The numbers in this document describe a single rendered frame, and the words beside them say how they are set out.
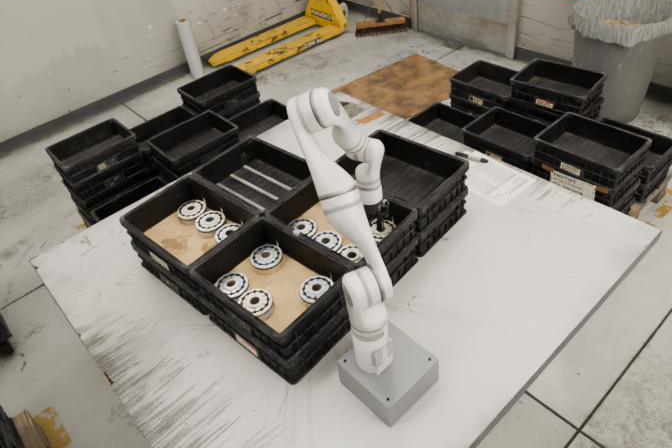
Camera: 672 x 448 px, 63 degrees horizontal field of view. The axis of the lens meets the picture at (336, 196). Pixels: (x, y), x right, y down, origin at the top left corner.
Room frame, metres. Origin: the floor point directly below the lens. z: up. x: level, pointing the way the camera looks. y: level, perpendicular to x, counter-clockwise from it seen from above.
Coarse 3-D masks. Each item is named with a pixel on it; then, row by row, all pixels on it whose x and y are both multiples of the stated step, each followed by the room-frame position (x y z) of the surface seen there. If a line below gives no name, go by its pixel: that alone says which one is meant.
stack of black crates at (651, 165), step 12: (600, 120) 2.40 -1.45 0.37; (612, 120) 2.38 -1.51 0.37; (636, 132) 2.27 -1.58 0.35; (648, 132) 2.23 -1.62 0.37; (660, 144) 2.17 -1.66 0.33; (648, 156) 2.16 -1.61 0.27; (660, 156) 2.15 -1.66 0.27; (648, 168) 1.95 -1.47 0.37; (660, 168) 2.04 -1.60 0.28; (648, 180) 1.97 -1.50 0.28; (660, 180) 2.08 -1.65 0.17; (636, 192) 1.98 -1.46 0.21; (648, 192) 2.00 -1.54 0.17
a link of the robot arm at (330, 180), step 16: (304, 96) 1.09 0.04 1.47; (288, 112) 1.08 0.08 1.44; (304, 112) 1.05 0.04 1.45; (304, 128) 1.05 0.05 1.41; (320, 128) 1.05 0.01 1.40; (304, 144) 1.03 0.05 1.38; (320, 160) 1.01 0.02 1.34; (320, 176) 0.98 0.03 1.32; (336, 176) 0.98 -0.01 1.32; (320, 192) 0.97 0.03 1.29; (336, 192) 0.95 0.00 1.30
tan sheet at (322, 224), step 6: (318, 204) 1.49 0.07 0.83; (312, 210) 1.46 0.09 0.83; (318, 210) 1.45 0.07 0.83; (300, 216) 1.44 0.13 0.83; (306, 216) 1.43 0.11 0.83; (312, 216) 1.43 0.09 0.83; (318, 216) 1.42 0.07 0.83; (324, 216) 1.42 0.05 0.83; (318, 222) 1.39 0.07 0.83; (324, 222) 1.39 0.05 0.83; (318, 228) 1.36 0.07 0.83; (324, 228) 1.36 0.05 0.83; (330, 228) 1.35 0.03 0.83; (342, 240) 1.29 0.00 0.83; (348, 240) 1.28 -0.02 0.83
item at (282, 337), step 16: (272, 224) 1.30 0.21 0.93; (304, 240) 1.20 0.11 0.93; (208, 256) 1.20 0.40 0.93; (192, 272) 1.14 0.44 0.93; (208, 288) 1.08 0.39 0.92; (336, 288) 1.00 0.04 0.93; (240, 304) 0.99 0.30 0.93; (320, 304) 0.96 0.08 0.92; (256, 320) 0.93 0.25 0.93; (304, 320) 0.92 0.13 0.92; (272, 336) 0.88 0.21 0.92; (288, 336) 0.88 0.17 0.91
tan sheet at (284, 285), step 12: (240, 264) 1.25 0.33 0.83; (288, 264) 1.22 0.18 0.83; (300, 264) 1.21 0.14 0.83; (252, 276) 1.19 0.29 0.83; (264, 276) 1.18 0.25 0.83; (276, 276) 1.17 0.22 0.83; (288, 276) 1.16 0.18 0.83; (300, 276) 1.16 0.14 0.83; (252, 288) 1.14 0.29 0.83; (264, 288) 1.13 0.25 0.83; (276, 288) 1.12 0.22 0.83; (288, 288) 1.12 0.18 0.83; (276, 300) 1.08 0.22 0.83; (288, 300) 1.07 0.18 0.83; (300, 300) 1.06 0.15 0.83; (276, 312) 1.03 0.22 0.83; (288, 312) 1.03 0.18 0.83; (300, 312) 1.02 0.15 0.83; (276, 324) 0.99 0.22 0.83; (288, 324) 0.98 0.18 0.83
